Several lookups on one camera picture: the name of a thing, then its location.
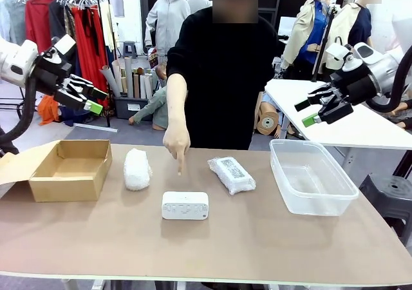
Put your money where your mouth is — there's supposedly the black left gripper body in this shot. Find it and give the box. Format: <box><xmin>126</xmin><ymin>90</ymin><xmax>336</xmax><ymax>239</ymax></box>
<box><xmin>33</xmin><ymin>55</ymin><xmax>73</xmax><ymax>96</ymax></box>

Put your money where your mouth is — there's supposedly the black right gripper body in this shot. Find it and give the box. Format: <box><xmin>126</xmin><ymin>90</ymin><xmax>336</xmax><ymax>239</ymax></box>
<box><xmin>329</xmin><ymin>64</ymin><xmax>378</xmax><ymax>106</ymax></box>

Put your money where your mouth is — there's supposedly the thick bubble-wrapped clock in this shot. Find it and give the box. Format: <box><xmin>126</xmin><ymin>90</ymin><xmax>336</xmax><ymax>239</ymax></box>
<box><xmin>124</xmin><ymin>148</ymin><xmax>153</xmax><ymax>191</ymax></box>

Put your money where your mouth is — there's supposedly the clock with printed label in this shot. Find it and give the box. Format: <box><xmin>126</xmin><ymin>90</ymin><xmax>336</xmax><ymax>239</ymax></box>
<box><xmin>207</xmin><ymin>156</ymin><xmax>257</xmax><ymax>196</ymax></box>

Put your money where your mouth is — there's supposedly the white unwrapped digital clock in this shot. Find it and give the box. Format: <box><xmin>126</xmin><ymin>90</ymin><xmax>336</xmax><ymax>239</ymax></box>
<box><xmin>161</xmin><ymin>191</ymin><xmax>209</xmax><ymax>221</ymax></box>

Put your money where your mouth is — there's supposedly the person's right forearm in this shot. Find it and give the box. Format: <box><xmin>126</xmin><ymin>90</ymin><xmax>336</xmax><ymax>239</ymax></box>
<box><xmin>165</xmin><ymin>73</ymin><xmax>189</xmax><ymax>131</ymax></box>

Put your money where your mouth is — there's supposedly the person's right hand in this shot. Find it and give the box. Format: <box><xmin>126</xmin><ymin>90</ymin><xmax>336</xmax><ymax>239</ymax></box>
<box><xmin>162</xmin><ymin>127</ymin><xmax>191</xmax><ymax>177</ymax></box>

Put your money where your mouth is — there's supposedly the navy blue garment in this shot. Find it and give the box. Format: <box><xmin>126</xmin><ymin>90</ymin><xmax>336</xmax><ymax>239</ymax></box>
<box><xmin>59</xmin><ymin>105</ymin><xmax>95</xmax><ymax>126</ymax></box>

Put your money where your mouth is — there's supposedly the tilted grey cardboard roll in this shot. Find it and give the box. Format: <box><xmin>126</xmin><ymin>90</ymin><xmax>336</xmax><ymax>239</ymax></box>
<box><xmin>98</xmin><ymin>64</ymin><xmax>122</xmax><ymax>98</ymax></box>

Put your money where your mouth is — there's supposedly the white work table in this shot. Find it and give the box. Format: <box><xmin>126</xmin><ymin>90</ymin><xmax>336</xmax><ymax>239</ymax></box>
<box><xmin>263</xmin><ymin>78</ymin><xmax>412</xmax><ymax>151</ymax></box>

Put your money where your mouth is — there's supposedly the orange cloth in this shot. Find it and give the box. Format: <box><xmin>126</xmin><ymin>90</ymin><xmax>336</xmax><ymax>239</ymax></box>
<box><xmin>37</xmin><ymin>95</ymin><xmax>61</xmax><ymax>126</ymax></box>

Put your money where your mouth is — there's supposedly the beige cardboard roll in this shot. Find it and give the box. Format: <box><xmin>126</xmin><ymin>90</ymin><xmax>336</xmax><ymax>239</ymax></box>
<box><xmin>111</xmin><ymin>60</ymin><xmax>125</xmax><ymax>94</ymax></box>

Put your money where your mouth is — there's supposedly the black metal clothes rack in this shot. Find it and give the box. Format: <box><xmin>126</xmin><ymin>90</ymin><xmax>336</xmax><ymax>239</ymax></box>
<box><xmin>0</xmin><ymin>0</ymin><xmax>112</xmax><ymax>128</ymax></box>

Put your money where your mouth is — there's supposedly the grey storage bin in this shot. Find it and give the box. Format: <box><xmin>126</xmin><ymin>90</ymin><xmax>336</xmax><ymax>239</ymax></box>
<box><xmin>114</xmin><ymin>95</ymin><xmax>155</xmax><ymax>121</ymax></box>

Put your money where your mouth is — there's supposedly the long red dress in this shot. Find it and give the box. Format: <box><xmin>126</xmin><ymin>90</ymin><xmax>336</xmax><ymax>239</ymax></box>
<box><xmin>70</xmin><ymin>6</ymin><xmax>109</xmax><ymax>108</ymax></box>

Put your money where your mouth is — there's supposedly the tall grey cardboard roll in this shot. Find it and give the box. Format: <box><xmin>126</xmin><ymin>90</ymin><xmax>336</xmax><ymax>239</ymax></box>
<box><xmin>124</xmin><ymin>56</ymin><xmax>135</xmax><ymax>99</ymax></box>

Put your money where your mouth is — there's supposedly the black tripod pole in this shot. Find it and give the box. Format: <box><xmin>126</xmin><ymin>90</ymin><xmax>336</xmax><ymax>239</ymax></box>
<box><xmin>310</xmin><ymin>5</ymin><xmax>341</xmax><ymax>82</ymax></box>

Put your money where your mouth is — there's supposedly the lying mannequin pale blue shirt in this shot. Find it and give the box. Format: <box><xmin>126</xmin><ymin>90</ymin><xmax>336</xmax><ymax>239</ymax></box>
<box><xmin>258</xmin><ymin>92</ymin><xmax>277</xmax><ymax>110</ymax></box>

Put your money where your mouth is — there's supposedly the dark hanging garment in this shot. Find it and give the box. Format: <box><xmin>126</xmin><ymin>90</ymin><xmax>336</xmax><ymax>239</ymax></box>
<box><xmin>48</xmin><ymin>0</ymin><xmax>78</xmax><ymax>68</ymax></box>

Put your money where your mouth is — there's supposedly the short red garment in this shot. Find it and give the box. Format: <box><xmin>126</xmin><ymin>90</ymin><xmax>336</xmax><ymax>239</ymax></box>
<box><xmin>24</xmin><ymin>0</ymin><xmax>52</xmax><ymax>55</ymax></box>

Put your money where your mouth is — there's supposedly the lying bare mannequin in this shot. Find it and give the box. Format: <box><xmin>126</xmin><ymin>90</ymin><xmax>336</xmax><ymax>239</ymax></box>
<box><xmin>382</xmin><ymin>98</ymin><xmax>412</xmax><ymax>130</ymax></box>

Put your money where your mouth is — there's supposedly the big brown paper roll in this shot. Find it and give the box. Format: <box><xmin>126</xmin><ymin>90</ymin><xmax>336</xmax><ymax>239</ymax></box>
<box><xmin>256</xmin><ymin>102</ymin><xmax>280</xmax><ymax>138</ymax></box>

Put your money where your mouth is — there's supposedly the grey plastic stool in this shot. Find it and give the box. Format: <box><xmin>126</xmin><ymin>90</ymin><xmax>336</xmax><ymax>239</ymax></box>
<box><xmin>123</xmin><ymin>41</ymin><xmax>138</xmax><ymax>59</ymax></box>

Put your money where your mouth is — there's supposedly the mannequin cream vest navy shirt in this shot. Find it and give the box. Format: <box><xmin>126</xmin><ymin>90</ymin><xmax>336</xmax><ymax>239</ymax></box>
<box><xmin>328</xmin><ymin>0</ymin><xmax>382</xmax><ymax>57</ymax></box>

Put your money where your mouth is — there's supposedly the cream hanging garment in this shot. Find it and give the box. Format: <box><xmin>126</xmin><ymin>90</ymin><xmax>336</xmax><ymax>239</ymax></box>
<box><xmin>100</xmin><ymin>3</ymin><xmax>117</xmax><ymax>53</ymax></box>

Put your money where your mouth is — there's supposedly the mannequin beige coat black hat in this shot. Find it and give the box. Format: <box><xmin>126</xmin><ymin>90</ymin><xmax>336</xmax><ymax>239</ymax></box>
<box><xmin>281</xmin><ymin>0</ymin><xmax>339</xmax><ymax>81</ymax></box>

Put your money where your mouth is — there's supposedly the pale grey-blue garment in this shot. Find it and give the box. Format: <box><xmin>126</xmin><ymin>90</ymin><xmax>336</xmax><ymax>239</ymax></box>
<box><xmin>0</xmin><ymin>0</ymin><xmax>30</xmax><ymax>46</ymax></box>

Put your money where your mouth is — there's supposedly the seated mannequin in green sweater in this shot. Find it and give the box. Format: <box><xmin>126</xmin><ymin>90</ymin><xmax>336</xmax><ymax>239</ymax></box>
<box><xmin>128</xmin><ymin>63</ymin><xmax>171</xmax><ymax>131</ymax></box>

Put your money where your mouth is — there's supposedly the white monitor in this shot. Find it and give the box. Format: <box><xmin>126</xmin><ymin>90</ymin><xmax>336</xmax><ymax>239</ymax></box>
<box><xmin>278</xmin><ymin>16</ymin><xmax>299</xmax><ymax>36</ymax></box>

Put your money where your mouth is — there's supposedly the open brown cardboard box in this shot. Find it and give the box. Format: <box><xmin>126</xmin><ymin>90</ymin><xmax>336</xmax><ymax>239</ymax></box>
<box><xmin>0</xmin><ymin>139</ymin><xmax>113</xmax><ymax>203</ymax></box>

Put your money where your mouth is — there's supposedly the clear plastic container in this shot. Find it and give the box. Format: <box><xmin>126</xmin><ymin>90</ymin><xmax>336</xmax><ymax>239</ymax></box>
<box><xmin>268</xmin><ymin>139</ymin><xmax>360</xmax><ymax>217</ymax></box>

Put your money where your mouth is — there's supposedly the person in black sweater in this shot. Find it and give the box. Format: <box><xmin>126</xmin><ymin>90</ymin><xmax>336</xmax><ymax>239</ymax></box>
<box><xmin>166</xmin><ymin>0</ymin><xmax>279</xmax><ymax>151</ymax></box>

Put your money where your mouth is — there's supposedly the black plastic stool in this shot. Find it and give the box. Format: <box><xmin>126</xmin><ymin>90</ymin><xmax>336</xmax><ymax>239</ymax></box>
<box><xmin>359</xmin><ymin>173</ymin><xmax>412</xmax><ymax>239</ymax></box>

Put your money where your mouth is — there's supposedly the white metal floor rail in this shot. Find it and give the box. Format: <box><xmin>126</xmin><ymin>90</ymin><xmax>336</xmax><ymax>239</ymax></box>
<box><xmin>73</xmin><ymin>122</ymin><xmax>119</xmax><ymax>133</ymax></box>

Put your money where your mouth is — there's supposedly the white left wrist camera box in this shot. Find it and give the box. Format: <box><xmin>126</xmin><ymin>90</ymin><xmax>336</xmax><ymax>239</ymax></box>
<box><xmin>50</xmin><ymin>34</ymin><xmax>77</xmax><ymax>62</ymax></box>

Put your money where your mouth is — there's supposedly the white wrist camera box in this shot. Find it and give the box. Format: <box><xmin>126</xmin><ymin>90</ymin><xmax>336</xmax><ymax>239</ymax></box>
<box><xmin>50</xmin><ymin>34</ymin><xmax>77</xmax><ymax>62</ymax></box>
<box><xmin>325</xmin><ymin>42</ymin><xmax>352</xmax><ymax>72</ymax></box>

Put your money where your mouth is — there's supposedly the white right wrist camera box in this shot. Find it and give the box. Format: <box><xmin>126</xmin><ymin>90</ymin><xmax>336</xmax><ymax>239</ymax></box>
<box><xmin>325</xmin><ymin>42</ymin><xmax>352</xmax><ymax>72</ymax></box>

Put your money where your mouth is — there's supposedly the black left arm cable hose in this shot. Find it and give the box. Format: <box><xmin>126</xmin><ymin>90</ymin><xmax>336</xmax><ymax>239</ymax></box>
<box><xmin>0</xmin><ymin>73</ymin><xmax>37</xmax><ymax>157</ymax></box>

